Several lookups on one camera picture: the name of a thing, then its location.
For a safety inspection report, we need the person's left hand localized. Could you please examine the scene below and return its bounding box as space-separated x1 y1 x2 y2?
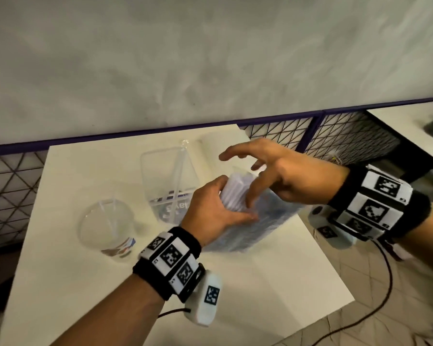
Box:
179 175 259 248

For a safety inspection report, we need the person's right hand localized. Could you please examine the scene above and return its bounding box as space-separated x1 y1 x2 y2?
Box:
218 137 351 210

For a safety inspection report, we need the clear plastic wrap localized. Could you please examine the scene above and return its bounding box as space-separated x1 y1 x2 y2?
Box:
201 171 306 254

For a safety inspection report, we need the long clear straw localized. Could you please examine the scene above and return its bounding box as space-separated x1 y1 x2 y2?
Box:
166 139 191 211

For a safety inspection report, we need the white straw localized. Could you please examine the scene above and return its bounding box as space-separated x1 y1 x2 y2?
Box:
108 198 120 233
90 199 113 214

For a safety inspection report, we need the round clear plastic cup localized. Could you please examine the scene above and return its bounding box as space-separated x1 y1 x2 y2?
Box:
76 198 137 263

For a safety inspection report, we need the person's left forearm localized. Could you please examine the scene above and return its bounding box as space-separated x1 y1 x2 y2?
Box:
59 273 166 346

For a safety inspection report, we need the clear square plastic box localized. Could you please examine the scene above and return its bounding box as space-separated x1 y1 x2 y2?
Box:
140 146 201 224

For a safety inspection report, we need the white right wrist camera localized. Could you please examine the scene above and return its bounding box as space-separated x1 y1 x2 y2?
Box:
307 204 358 250

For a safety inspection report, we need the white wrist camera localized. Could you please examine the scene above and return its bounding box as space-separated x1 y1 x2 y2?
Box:
184 269 223 327
307 204 358 250

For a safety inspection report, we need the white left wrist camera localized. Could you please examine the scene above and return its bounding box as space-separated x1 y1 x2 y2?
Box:
184 269 223 327

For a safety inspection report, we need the black left camera cable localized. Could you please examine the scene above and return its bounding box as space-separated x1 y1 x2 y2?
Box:
158 308 192 319

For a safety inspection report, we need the black camera cable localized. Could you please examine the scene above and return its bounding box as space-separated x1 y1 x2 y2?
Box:
308 239 394 346
158 308 192 319

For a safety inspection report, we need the purple framed wire mesh fence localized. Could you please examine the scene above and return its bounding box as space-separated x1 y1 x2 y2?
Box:
0 97 433 249

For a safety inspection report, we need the black right camera cable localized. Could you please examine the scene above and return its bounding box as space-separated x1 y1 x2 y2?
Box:
308 239 394 346

